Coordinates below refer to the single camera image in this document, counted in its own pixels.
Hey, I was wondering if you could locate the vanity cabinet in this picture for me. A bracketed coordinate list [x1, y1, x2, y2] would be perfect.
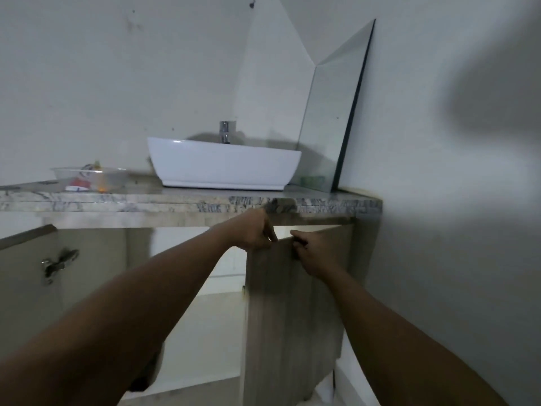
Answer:
[0, 215, 382, 406]

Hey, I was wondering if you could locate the person's left hand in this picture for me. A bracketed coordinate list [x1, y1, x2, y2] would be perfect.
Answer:
[228, 209, 279, 252]

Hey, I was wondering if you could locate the person's right forearm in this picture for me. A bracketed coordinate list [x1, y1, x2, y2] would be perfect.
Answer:
[315, 265, 511, 406]

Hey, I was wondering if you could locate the grey wood-grain cabinet door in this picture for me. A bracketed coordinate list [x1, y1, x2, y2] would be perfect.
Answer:
[242, 224, 354, 406]

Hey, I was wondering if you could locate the frameless bevelled mirror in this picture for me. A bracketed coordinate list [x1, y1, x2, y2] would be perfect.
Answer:
[297, 19, 376, 193]

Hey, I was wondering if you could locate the white ceramic basin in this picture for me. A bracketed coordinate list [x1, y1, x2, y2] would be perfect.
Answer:
[147, 137, 302, 191]

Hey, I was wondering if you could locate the person's left forearm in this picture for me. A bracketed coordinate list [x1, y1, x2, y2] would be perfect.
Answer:
[0, 219, 238, 406]

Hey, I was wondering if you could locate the open cabinet door with hinge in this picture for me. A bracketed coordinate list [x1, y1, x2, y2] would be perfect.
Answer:
[0, 224, 82, 361]

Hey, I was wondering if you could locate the person's right hand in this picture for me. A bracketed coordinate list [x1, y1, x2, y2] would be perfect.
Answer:
[290, 231, 340, 281]

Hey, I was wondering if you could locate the metal cabinet hinge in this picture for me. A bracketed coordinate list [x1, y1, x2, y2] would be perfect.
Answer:
[41, 248, 80, 286]

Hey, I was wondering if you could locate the clear plastic container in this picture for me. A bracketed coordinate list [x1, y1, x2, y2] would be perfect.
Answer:
[50, 166, 129, 193]

